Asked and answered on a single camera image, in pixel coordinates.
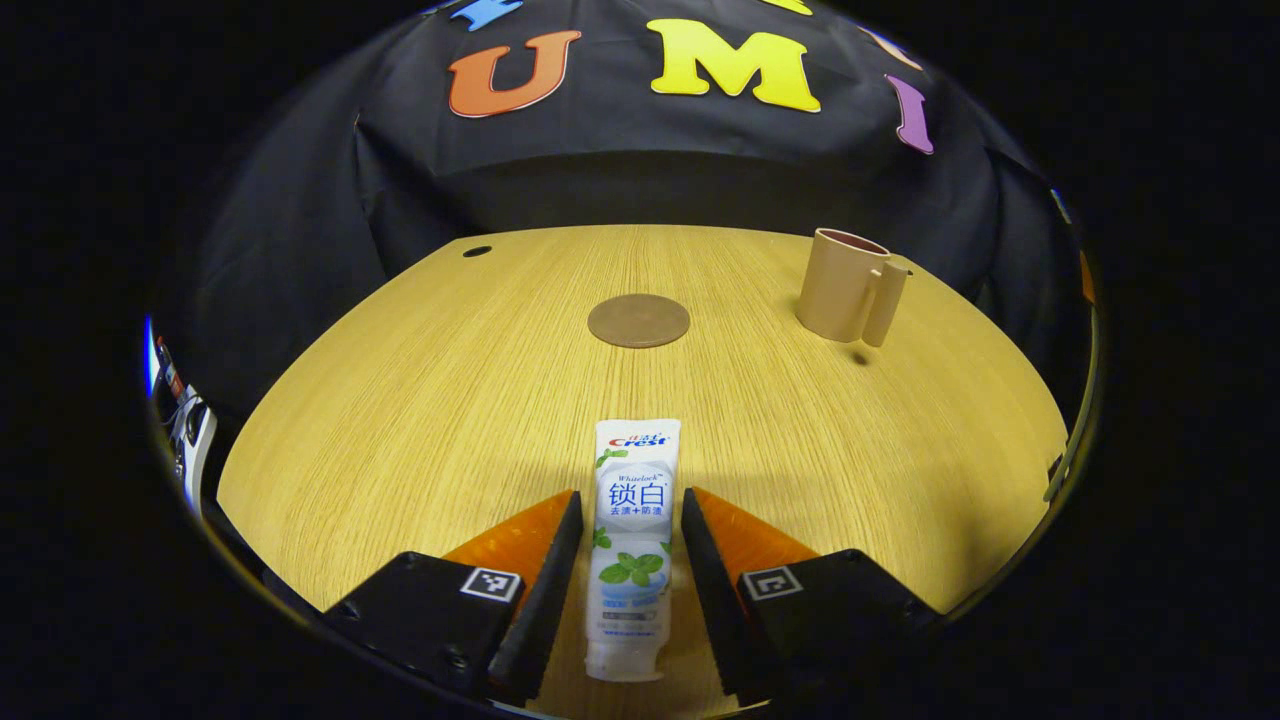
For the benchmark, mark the white and black device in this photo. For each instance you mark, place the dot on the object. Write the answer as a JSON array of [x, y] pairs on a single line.
[[195, 450]]

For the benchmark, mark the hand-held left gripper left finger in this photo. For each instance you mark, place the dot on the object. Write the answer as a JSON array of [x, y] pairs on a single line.
[[545, 600]]

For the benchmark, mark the white toothpaste tube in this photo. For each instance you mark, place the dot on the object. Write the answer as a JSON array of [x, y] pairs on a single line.
[[632, 560]]

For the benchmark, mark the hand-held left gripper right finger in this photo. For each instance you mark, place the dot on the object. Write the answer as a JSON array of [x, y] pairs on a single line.
[[715, 600]]

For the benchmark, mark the light wooden desktop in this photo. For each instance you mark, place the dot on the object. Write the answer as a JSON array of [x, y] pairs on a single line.
[[450, 400]]

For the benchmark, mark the lit monitor screen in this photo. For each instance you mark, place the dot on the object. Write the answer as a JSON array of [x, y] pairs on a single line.
[[150, 355]]

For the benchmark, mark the round brown coaster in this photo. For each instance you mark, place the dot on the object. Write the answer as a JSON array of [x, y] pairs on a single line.
[[638, 320]]

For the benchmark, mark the small red bottle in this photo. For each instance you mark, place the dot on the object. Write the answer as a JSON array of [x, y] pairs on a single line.
[[170, 375]]

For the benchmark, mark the beige cup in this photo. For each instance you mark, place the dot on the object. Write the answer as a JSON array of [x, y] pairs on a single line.
[[838, 290]]

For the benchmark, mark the black backdrop cloth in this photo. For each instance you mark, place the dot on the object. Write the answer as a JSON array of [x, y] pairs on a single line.
[[640, 160]]

